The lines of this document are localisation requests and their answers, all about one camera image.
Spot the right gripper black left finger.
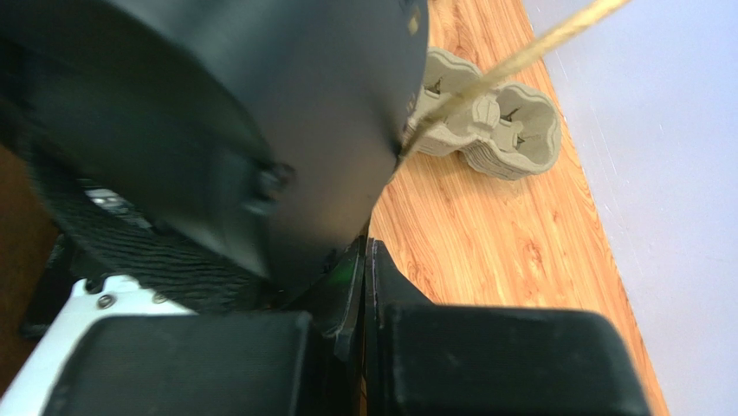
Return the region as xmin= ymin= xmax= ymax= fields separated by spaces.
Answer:
xmin=42 ymin=238 xmax=365 ymax=415

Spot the brown paper bag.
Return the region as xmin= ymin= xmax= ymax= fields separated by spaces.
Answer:
xmin=0 ymin=0 xmax=632 ymax=393

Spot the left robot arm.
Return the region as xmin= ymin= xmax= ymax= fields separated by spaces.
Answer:
xmin=1 ymin=1 xmax=429 ymax=415

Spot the cardboard cup carrier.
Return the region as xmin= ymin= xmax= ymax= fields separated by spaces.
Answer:
xmin=409 ymin=47 xmax=562 ymax=181

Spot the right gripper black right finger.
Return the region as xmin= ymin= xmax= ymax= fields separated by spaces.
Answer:
xmin=364 ymin=239 xmax=651 ymax=415

